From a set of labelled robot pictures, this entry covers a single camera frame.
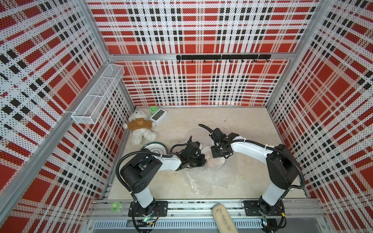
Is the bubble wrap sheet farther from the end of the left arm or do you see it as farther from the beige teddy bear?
the beige teddy bear

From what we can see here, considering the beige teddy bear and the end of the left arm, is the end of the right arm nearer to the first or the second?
the end of the left arm

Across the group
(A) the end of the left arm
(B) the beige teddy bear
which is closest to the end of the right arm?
(A) the end of the left arm

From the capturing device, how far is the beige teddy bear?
0.96m

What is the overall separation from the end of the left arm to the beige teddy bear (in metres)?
0.31

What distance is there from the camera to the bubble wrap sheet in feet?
2.62

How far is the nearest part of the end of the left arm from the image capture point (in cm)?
69

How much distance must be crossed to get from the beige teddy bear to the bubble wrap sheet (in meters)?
Result: 0.36

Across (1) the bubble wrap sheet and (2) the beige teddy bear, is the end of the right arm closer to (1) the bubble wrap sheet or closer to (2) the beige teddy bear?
(1) the bubble wrap sheet

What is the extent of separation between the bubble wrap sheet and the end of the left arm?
0.16 feet
